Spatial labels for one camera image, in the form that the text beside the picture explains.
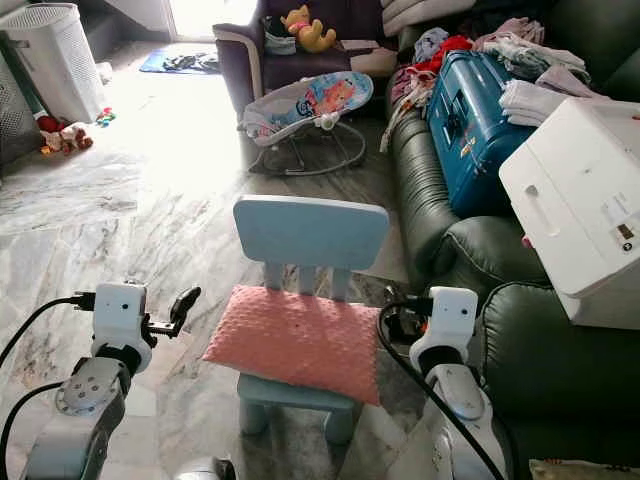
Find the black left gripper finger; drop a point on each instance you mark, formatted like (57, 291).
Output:
(186, 303)

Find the pink dotted pillow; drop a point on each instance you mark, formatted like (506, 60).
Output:
(295, 338)

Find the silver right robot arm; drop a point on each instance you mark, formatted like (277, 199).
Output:
(460, 420)

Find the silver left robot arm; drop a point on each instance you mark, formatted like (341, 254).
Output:
(88, 410)

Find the dark green leather sofa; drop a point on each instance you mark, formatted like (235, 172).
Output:
(430, 200)

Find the light blue child chair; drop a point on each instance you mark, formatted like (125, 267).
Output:
(310, 230)

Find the grey left robot foot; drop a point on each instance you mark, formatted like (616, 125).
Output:
(205, 469)

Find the blue hard suitcase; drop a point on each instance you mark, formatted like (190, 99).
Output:
(475, 135)

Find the red brown plush toy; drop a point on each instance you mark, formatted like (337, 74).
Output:
(65, 135)

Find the white plastic box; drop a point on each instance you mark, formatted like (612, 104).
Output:
(575, 200)

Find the pink blue baby bouncer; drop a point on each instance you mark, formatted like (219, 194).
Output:
(310, 105)

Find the blue floor mat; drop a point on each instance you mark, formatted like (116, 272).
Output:
(180, 63)

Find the dark purple armchair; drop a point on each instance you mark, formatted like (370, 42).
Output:
(250, 60)

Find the grey mesh basket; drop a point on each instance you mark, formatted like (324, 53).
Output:
(18, 115)

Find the folded white towel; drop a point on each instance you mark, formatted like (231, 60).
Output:
(535, 103)

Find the white air purifier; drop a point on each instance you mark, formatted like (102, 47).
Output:
(55, 60)

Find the pile of mixed clothes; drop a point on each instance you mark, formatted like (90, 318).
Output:
(520, 50)

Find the yellow bear plush toy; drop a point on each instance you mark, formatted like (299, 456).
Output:
(308, 32)

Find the cream folded bedding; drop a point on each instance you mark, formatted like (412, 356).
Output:
(425, 14)

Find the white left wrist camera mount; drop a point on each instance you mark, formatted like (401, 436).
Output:
(120, 310)

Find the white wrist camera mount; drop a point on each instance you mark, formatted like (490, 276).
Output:
(120, 310)
(450, 318)

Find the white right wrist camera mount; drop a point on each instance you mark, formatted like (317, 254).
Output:
(450, 318)

